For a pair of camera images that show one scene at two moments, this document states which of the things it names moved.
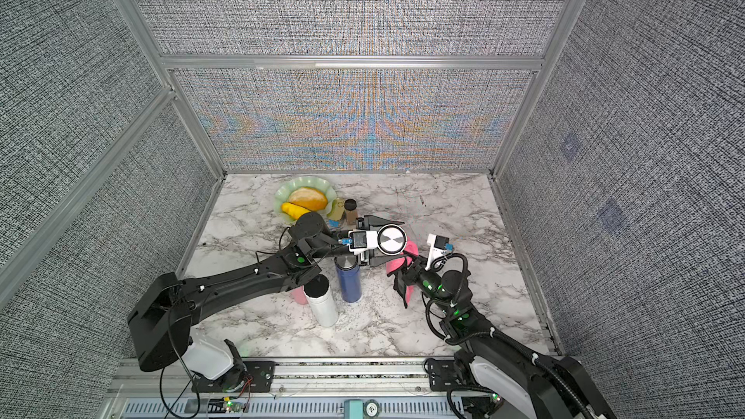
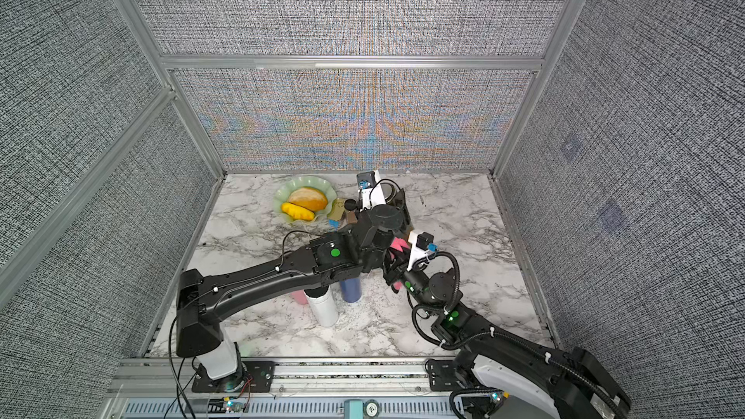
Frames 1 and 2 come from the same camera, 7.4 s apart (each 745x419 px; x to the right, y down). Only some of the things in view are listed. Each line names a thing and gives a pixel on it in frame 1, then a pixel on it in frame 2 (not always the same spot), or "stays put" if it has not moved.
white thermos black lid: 322,301 stays put
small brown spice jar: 352,213 stays put
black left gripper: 372,262 -> 400,202
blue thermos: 349,274 stays put
